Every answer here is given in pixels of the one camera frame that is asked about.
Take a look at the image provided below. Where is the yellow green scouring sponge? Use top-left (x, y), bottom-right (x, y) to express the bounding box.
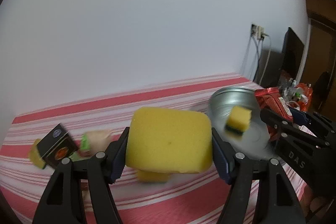
top-left (226, 106), bottom-right (252, 133)

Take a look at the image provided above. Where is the small yellow sponge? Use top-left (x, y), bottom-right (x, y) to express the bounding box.
top-left (28, 139), bottom-right (46, 169)

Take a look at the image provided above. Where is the black playing card box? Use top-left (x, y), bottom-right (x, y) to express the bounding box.
top-left (37, 123), bottom-right (78, 169)

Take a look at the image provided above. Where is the green tissue pack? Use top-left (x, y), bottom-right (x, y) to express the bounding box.
top-left (70, 130), bottom-right (111, 161)

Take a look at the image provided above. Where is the large yellow sponge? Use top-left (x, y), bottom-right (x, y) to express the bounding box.
top-left (126, 107), bottom-right (213, 173)

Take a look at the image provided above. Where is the round metal tray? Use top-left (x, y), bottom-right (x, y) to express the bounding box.
top-left (207, 87), bottom-right (276, 160)

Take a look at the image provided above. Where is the wooden door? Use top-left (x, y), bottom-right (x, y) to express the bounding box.
top-left (301, 0), bottom-right (335, 118)

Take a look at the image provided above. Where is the black monitor screen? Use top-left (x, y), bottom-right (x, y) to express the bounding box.
top-left (278, 27), bottom-right (304, 83)

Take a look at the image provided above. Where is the red striped tablecloth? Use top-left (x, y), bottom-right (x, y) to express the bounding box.
top-left (0, 72), bottom-right (316, 224)

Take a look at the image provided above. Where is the white power cable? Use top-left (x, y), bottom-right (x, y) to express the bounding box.
top-left (260, 34), bottom-right (272, 83)

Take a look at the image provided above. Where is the black power cable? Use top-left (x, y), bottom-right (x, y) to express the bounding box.
top-left (247, 36), bottom-right (262, 81)

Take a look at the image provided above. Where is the white wall socket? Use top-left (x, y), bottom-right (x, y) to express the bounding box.
top-left (256, 25), bottom-right (265, 41)

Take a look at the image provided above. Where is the wall power socket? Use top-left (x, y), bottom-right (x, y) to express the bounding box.
top-left (251, 24), bottom-right (258, 37)

